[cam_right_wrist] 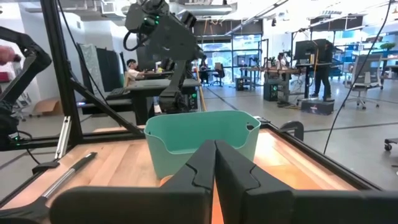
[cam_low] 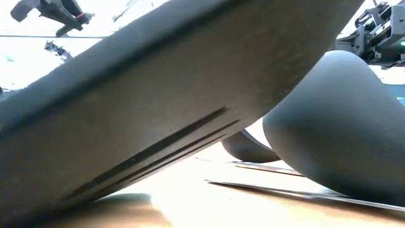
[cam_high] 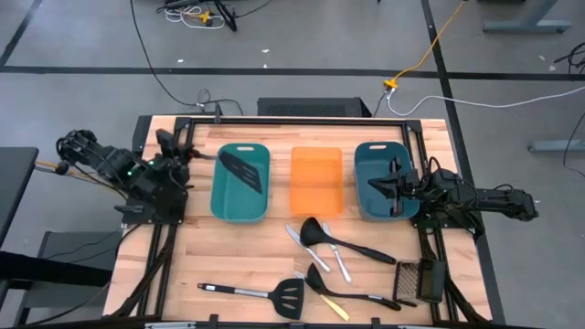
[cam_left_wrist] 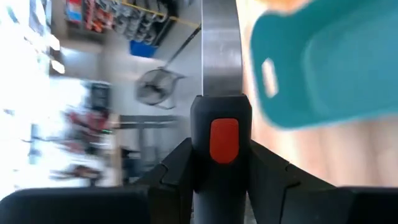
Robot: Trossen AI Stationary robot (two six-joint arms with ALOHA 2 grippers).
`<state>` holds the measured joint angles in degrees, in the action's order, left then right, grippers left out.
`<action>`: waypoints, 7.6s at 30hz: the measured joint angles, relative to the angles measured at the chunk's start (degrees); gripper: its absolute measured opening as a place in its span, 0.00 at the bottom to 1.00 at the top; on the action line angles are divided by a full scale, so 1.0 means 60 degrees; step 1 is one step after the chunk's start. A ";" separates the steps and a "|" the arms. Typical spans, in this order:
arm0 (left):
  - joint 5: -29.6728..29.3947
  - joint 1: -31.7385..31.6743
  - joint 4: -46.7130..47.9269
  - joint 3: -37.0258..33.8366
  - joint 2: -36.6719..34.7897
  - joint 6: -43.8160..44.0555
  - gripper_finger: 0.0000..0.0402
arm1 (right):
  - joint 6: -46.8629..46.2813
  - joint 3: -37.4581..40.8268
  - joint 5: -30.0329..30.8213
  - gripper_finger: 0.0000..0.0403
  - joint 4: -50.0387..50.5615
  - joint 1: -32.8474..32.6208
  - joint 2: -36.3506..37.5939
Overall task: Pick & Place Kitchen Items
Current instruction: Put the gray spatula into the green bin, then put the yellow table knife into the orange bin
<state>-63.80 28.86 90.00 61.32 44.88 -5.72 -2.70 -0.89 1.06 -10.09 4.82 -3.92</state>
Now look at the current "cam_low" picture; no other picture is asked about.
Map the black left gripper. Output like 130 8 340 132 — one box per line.
37 0 96 38

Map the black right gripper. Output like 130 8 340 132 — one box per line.
334 1 405 69

